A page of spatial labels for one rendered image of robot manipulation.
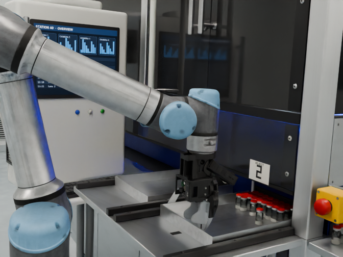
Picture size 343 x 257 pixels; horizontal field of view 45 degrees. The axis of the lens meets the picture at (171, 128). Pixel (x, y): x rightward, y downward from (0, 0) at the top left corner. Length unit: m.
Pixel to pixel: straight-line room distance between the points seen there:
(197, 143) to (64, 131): 0.91
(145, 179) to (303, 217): 0.66
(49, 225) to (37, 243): 0.04
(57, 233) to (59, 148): 0.98
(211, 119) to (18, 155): 0.44
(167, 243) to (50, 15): 1.06
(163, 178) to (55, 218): 0.82
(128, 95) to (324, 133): 0.54
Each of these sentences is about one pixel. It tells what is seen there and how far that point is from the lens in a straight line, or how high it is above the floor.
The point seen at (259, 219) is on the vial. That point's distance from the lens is 1.22.
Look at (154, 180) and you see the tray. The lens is 1.61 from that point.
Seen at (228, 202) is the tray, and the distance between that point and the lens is 1.38.
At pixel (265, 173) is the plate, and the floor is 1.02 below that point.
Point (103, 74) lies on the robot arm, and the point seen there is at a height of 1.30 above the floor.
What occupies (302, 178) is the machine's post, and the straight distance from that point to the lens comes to 1.15.
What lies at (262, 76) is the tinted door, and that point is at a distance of 1.25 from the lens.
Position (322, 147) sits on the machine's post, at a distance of 1.13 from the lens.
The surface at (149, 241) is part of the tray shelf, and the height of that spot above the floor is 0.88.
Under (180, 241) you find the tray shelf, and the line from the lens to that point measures 1.09.
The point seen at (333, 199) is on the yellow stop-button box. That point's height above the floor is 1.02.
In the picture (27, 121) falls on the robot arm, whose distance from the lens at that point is 0.94.
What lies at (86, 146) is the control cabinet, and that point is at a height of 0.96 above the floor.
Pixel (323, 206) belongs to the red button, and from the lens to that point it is 1.07.
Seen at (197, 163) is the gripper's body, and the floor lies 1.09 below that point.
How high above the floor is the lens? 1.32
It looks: 9 degrees down
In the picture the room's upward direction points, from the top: 2 degrees clockwise
